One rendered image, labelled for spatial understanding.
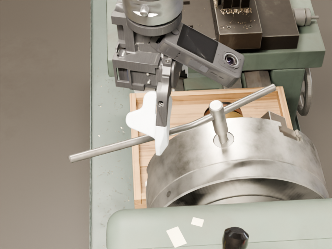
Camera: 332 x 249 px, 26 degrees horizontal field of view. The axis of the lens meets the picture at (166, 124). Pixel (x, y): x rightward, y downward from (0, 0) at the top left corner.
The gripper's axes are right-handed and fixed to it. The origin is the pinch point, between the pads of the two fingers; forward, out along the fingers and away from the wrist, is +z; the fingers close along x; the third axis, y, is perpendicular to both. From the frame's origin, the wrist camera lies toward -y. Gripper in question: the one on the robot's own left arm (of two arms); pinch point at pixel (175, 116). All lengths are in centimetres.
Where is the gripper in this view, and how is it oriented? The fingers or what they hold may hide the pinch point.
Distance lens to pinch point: 104.4
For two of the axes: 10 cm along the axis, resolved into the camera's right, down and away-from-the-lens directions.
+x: -2.2, 7.5, -6.2
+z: 0.5, 6.5, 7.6
